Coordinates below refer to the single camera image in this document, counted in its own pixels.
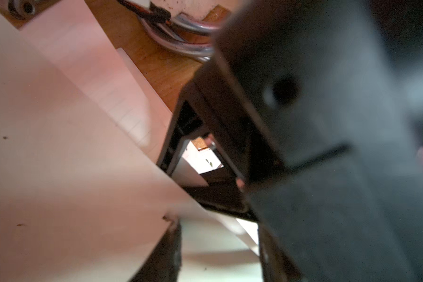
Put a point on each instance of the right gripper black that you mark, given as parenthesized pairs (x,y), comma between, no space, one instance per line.
(316,78)

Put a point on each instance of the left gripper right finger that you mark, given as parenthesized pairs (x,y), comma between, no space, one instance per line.
(276,266)

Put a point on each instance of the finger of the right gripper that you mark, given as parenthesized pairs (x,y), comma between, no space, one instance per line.
(228,110)

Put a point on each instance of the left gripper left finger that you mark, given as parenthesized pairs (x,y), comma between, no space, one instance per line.
(165,261)

